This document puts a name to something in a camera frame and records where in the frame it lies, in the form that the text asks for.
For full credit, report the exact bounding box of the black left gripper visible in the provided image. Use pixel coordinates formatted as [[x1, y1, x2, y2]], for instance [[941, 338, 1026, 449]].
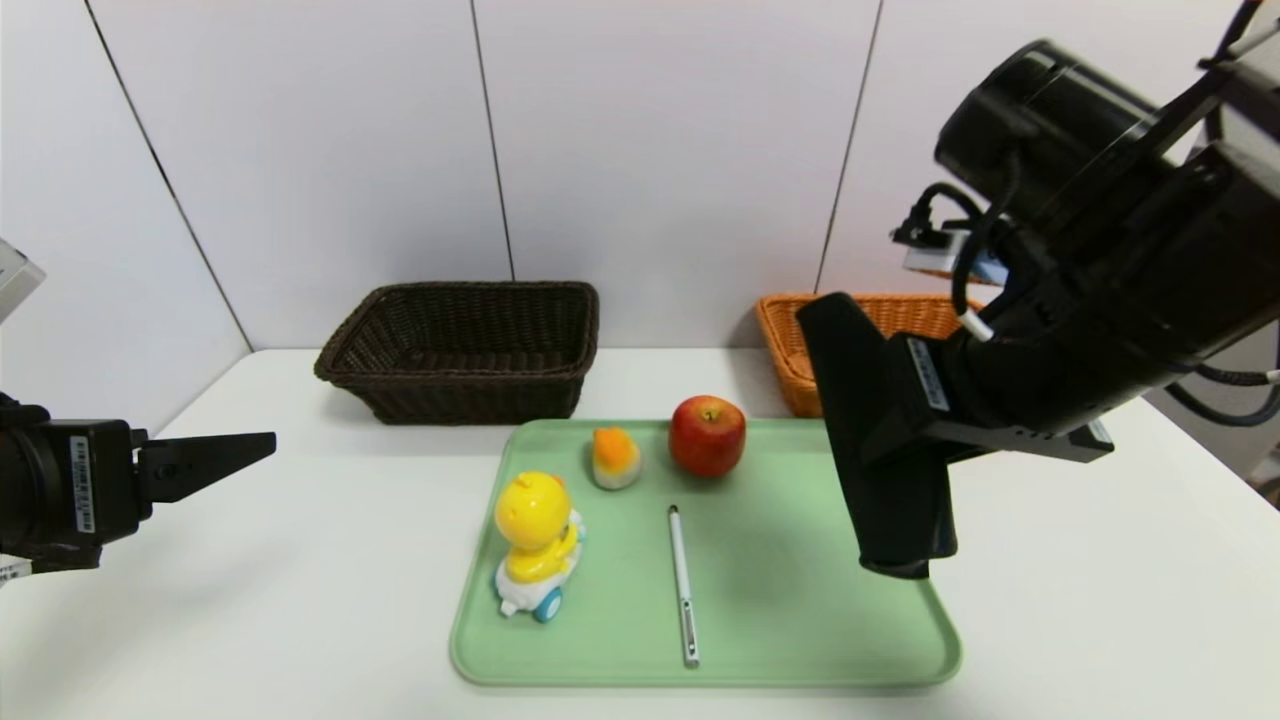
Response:
[[0, 417, 277, 559]]

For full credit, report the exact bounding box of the white orange toy bun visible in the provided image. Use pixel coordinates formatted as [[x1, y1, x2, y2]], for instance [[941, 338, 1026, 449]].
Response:
[[590, 427, 643, 491]]

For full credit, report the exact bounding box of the yellow duck toy car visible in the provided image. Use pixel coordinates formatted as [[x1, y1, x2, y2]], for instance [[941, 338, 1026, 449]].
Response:
[[494, 471, 587, 624]]

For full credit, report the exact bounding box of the grey partition panel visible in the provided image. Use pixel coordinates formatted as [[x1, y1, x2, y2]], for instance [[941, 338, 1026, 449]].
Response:
[[1145, 325, 1280, 506]]

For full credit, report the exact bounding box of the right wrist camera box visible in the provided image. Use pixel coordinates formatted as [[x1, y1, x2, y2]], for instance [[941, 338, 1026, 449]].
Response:
[[893, 222, 1006, 286]]

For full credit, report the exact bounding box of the black looped wrist cable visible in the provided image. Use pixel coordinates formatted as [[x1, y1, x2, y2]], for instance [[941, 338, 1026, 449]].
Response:
[[1165, 355, 1280, 426]]

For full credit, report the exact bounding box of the orange wicker basket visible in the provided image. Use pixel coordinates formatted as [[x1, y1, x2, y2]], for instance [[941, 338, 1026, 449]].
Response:
[[755, 292, 986, 419]]

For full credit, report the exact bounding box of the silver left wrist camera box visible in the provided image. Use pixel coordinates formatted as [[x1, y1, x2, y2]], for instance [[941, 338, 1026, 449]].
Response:
[[0, 238, 47, 323]]

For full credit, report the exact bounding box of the light green plastic tray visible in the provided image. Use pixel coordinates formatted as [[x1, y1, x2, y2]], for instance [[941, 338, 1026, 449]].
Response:
[[449, 418, 963, 689]]

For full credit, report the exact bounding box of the red apple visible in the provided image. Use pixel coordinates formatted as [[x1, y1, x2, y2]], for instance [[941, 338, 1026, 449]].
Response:
[[669, 395, 747, 478]]

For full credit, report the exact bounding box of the white pen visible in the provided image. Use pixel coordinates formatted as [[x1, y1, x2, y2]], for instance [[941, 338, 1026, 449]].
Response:
[[667, 505, 701, 668]]

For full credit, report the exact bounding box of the black cable with white plug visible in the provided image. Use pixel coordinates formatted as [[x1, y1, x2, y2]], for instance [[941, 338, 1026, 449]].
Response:
[[893, 182, 1021, 343]]

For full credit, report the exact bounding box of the dark brown wicker basket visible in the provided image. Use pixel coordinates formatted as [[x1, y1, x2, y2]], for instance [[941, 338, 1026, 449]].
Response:
[[314, 281, 601, 426]]

